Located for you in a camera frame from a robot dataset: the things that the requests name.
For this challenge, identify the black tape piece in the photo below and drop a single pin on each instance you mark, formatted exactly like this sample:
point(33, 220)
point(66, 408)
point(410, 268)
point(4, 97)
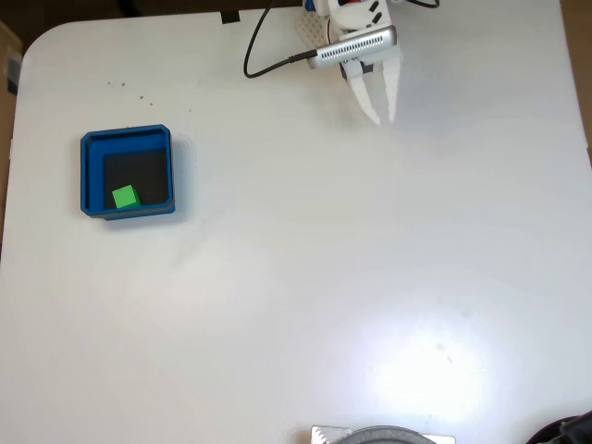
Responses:
point(230, 17)

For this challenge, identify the black object with red rim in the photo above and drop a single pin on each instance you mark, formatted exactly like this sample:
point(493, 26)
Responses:
point(569, 432)

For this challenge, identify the white perforated base mount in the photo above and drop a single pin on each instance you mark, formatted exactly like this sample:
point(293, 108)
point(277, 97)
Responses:
point(311, 30)

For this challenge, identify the blue table clamp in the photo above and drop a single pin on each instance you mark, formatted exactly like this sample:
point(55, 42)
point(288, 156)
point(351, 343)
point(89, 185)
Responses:
point(310, 5)

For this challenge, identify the green cube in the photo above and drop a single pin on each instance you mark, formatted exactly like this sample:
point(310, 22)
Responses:
point(126, 197)

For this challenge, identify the blue square box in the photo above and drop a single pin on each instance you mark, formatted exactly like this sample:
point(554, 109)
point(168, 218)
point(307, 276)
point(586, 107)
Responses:
point(90, 176)

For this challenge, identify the silver metal stand plate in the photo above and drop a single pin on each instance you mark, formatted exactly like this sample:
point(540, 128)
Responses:
point(324, 435)

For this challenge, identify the grey round stand base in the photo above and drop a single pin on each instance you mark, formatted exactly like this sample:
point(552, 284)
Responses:
point(384, 437)

